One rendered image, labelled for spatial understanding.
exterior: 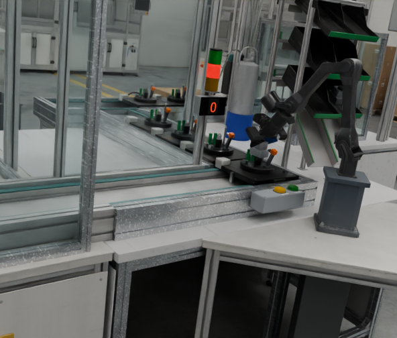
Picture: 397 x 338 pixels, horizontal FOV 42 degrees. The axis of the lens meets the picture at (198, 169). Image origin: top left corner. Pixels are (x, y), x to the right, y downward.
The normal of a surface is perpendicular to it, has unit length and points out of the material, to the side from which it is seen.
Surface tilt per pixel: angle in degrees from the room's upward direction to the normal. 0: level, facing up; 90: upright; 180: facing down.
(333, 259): 0
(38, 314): 90
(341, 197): 90
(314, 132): 45
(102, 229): 90
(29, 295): 90
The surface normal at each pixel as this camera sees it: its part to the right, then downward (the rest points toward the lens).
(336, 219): -0.14, 0.27
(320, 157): 0.40, -0.45
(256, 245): 0.12, -0.95
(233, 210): 0.59, 0.30
